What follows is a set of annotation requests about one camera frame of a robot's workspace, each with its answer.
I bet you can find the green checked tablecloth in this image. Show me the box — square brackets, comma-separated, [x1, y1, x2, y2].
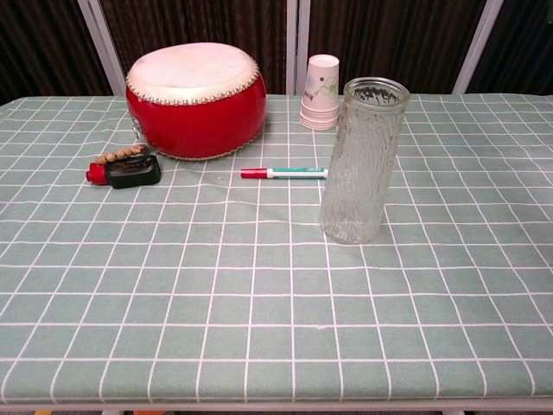
[0, 93, 553, 405]

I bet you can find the clear textured glass vase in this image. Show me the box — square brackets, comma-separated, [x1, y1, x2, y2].
[319, 76, 411, 246]

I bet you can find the stack of paper cups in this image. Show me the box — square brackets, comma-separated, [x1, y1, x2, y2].
[299, 54, 343, 131]

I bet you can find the red drum white skin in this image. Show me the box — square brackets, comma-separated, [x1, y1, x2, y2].
[124, 41, 268, 163]

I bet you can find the white partition frame post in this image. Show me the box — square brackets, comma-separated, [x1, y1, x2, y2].
[283, 0, 313, 96]
[450, 0, 505, 95]
[76, 0, 127, 97]

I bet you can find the dark brown partition panel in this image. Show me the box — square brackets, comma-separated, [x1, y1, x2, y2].
[474, 0, 553, 99]
[95, 0, 289, 97]
[308, 0, 490, 95]
[0, 0, 114, 106]

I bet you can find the red capped marker pen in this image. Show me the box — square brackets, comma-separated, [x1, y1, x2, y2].
[239, 166, 330, 181]

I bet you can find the wooden bead bracelet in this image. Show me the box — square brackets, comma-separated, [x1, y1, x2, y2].
[95, 144, 151, 167]

